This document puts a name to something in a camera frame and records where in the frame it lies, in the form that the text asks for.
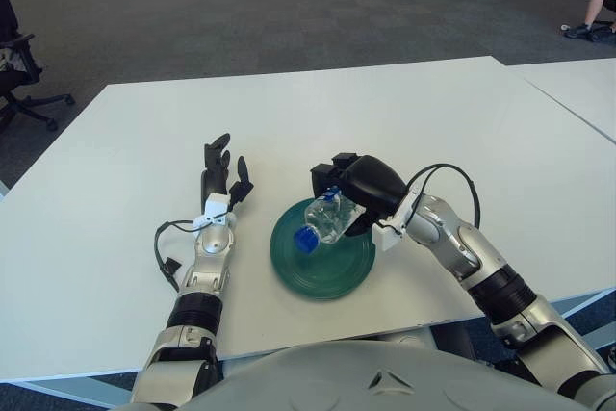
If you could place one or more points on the black office chair with jacket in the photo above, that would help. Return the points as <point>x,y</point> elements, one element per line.
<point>17,59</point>

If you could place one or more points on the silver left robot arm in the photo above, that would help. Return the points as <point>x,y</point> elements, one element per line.
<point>214,247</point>

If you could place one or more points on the clear bottle blue cap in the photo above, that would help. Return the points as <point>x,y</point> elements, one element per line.
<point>327,223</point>

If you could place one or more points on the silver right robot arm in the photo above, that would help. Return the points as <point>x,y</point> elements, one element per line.
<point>457,247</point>

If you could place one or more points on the seated person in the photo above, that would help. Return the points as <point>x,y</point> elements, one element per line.
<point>597,2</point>

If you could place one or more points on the green round plate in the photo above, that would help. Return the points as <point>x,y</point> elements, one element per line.
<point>332,276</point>

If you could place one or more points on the grey robot torso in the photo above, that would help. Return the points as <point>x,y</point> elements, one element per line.
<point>337,377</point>

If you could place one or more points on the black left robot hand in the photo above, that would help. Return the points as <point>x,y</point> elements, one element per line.
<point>214,180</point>

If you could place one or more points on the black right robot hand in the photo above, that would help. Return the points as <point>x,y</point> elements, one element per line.
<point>370,180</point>

